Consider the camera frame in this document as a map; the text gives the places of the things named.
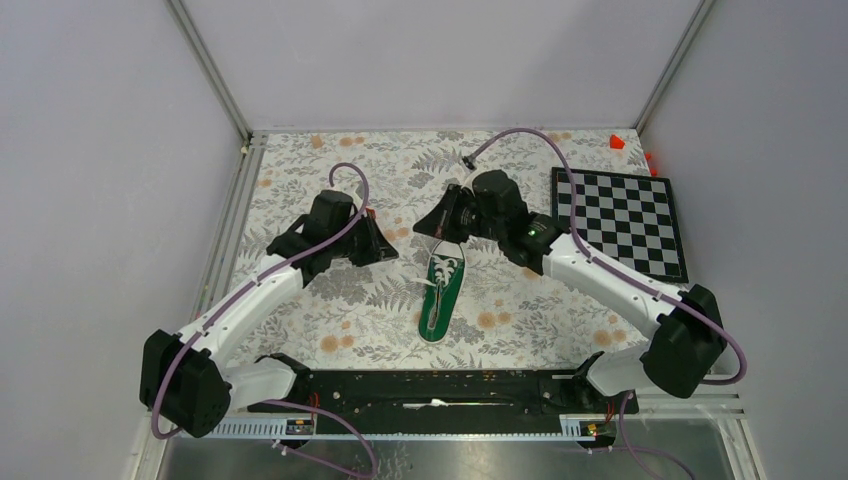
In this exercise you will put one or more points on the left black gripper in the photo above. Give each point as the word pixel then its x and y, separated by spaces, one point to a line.
pixel 379 249

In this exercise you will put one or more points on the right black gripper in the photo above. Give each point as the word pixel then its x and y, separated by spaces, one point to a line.
pixel 441 221

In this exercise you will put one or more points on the white shoelace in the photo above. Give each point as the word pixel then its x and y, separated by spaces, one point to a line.
pixel 445 266

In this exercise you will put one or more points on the green white sneaker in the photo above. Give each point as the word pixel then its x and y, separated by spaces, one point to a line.
pixel 436 312

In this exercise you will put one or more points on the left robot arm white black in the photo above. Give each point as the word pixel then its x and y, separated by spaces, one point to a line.
pixel 186 376

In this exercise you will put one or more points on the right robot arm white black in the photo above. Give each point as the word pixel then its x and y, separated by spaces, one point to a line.
pixel 680 325

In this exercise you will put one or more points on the floral patterned table mat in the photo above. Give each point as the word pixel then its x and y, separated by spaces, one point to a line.
pixel 361 318

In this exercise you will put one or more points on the black white checkerboard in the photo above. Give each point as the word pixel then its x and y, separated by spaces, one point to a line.
pixel 628 217

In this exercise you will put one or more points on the red block far corner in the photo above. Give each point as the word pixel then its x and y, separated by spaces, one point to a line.
pixel 615 142

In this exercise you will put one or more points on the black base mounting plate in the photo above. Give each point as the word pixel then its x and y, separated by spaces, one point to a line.
pixel 436 402

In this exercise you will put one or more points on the left aluminium corner post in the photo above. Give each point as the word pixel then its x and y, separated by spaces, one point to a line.
pixel 196 43

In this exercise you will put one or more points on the aluminium corner post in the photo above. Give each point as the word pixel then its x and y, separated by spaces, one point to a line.
pixel 196 43
pixel 684 44

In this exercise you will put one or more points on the red block at wall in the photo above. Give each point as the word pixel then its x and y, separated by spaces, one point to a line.
pixel 651 165

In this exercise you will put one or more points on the aluminium frame rail front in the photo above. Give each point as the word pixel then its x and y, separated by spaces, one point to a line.
pixel 297 421

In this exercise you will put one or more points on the right aluminium corner post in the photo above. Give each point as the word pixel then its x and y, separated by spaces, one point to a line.
pixel 684 44

